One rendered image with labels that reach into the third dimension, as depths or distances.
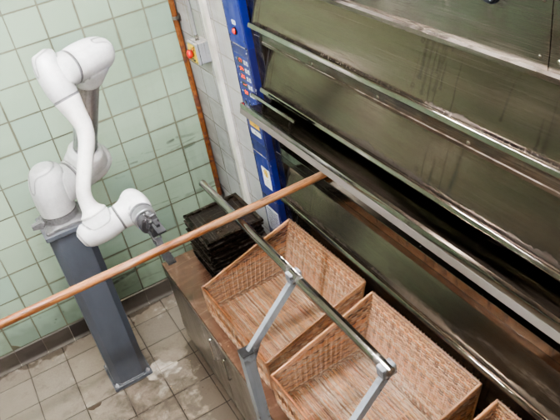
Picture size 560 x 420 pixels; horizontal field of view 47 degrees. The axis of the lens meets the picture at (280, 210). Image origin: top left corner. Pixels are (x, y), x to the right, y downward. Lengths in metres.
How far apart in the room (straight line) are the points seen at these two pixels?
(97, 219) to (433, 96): 1.35
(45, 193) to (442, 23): 1.82
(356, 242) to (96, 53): 1.18
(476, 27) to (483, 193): 0.42
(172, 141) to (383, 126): 1.76
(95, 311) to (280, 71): 1.46
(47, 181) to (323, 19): 1.37
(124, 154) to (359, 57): 1.82
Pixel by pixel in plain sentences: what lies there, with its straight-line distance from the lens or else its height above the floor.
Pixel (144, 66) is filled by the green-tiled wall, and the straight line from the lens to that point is 3.35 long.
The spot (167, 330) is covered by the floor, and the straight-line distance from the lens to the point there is 3.74.
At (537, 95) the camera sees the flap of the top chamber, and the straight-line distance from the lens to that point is 1.50.
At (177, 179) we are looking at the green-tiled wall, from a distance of 3.63.
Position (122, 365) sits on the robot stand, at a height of 0.14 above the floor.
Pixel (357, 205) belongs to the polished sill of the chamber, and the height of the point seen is 1.17.
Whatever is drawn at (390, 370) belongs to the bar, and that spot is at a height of 1.17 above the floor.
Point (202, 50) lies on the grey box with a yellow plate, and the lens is 3.04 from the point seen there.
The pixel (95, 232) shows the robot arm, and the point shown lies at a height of 1.19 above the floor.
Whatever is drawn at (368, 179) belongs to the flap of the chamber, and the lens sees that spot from 2.01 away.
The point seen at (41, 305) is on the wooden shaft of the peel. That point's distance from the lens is 2.25.
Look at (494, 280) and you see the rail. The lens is 1.60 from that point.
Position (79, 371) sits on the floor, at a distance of 3.74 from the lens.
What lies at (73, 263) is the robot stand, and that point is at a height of 0.82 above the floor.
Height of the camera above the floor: 2.51
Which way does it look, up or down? 35 degrees down
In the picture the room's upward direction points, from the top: 11 degrees counter-clockwise
